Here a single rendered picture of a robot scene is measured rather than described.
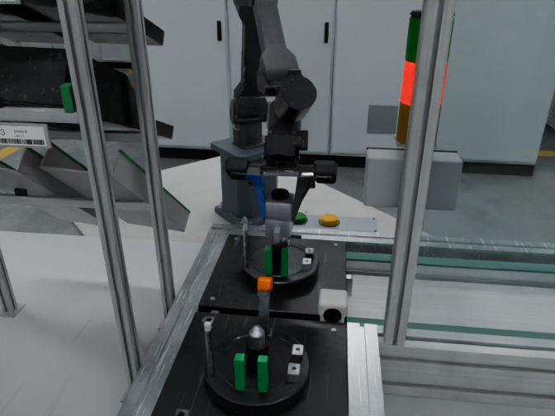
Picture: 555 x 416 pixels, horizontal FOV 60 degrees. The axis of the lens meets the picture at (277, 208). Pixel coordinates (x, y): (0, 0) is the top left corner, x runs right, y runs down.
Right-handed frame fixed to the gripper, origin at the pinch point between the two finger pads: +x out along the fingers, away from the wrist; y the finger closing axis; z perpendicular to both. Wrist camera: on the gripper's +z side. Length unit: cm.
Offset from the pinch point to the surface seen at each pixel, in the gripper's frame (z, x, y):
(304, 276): -4.3, 12.1, 4.7
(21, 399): 3, 34, -38
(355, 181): -286, -80, 30
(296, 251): -10.5, 7.2, 2.7
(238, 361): 19.2, 24.1, -1.8
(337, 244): -16.8, 4.7, 10.4
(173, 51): -256, -170, -114
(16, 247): -31, 8, -66
